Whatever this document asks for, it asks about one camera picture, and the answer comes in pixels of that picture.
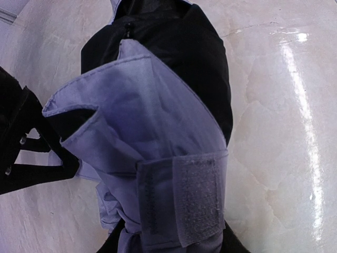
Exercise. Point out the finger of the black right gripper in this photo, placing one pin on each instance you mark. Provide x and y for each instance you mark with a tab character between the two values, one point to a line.
31	153

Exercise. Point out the lilac folding umbrella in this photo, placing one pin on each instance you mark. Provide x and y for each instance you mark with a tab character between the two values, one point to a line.
151	114

